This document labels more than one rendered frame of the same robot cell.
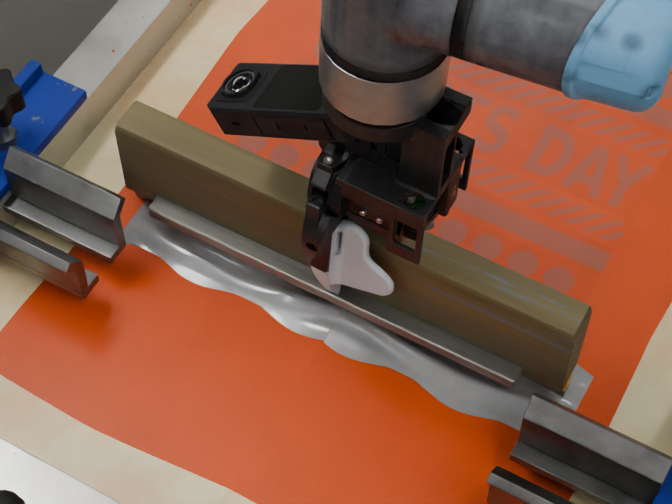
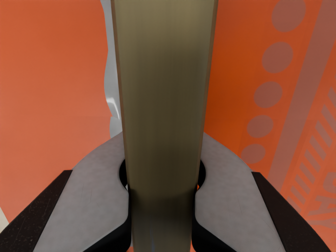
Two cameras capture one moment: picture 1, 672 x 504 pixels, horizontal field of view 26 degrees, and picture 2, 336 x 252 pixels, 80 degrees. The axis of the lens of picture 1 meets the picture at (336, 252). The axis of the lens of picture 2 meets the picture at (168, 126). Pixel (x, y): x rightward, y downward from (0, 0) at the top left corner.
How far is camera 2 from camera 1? 96 cm
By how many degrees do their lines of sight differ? 51
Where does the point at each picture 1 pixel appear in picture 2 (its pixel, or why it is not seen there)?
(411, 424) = not seen: hidden behind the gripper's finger
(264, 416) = (25, 107)
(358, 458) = (50, 174)
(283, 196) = (131, 98)
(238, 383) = (31, 73)
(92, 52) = not seen: outside the picture
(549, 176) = (322, 188)
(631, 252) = not seen: hidden behind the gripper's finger
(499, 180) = (311, 163)
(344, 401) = (78, 150)
